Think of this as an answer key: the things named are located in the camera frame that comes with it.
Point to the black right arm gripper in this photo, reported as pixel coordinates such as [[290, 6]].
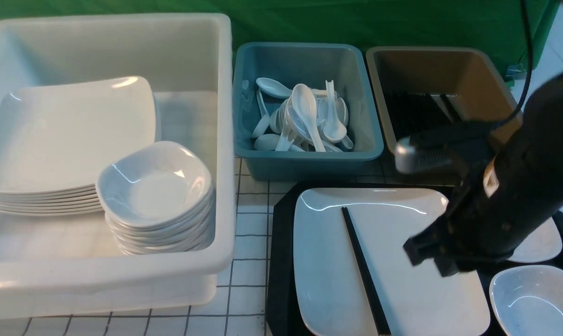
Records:
[[448, 254]]

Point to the white small bowl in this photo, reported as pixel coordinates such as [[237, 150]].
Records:
[[528, 300], [541, 245]]

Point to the black chopstick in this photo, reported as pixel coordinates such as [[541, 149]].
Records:
[[374, 303]]

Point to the white square rice plate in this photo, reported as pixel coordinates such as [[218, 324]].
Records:
[[416, 300]]

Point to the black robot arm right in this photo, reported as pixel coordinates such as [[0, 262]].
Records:
[[499, 201]]

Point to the pile of black chopsticks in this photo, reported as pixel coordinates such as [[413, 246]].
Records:
[[412, 112]]

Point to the brown plastic bin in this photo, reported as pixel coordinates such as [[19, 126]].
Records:
[[467, 76]]

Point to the white soup spoon right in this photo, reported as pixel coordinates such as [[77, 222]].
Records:
[[333, 129]]

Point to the white soup spoon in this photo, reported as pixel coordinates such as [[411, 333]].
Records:
[[273, 88], [333, 129], [305, 105], [269, 142]]

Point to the metal binder clip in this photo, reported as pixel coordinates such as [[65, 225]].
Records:
[[515, 72]]

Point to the black serving tray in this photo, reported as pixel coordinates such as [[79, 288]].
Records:
[[282, 308]]

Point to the teal plastic bin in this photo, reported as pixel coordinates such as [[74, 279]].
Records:
[[312, 64]]

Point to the white soup spoon top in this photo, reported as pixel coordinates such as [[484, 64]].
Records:
[[305, 105]]

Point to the green cloth backdrop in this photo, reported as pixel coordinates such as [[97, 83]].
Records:
[[491, 26]]

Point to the white soup spoon lower left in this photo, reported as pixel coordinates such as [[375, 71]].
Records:
[[269, 142]]

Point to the white soup spoon upper left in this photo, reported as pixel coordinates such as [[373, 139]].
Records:
[[273, 88]]

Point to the stack of white small bowls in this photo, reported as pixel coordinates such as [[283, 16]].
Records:
[[160, 199]]

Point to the large white plastic tub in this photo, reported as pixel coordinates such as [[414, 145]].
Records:
[[72, 265]]

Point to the stack of white square plates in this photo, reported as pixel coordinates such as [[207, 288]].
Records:
[[56, 140]]

